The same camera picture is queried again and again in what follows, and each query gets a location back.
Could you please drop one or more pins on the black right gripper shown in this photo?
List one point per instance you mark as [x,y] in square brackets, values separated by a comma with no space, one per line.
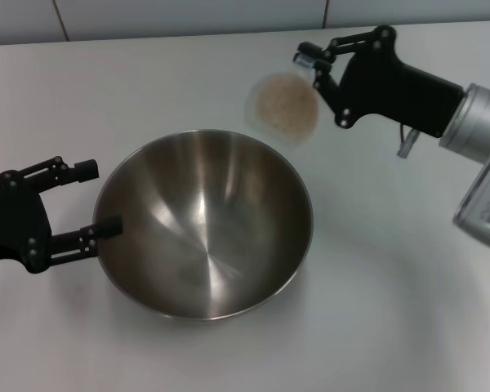
[392,90]

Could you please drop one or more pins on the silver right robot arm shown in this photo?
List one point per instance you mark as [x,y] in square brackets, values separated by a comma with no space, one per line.
[482,122]

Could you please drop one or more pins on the stainless steel mixing bowl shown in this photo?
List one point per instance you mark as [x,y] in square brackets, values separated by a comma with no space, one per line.
[204,228]

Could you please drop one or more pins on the clear plastic cup of rice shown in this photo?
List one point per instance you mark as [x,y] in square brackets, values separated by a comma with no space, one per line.
[286,108]

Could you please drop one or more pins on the white backdrop panel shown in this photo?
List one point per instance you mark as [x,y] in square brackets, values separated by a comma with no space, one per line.
[20,20]
[433,10]
[188,16]

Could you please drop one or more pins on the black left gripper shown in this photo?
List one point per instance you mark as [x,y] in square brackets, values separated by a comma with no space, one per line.
[12,226]

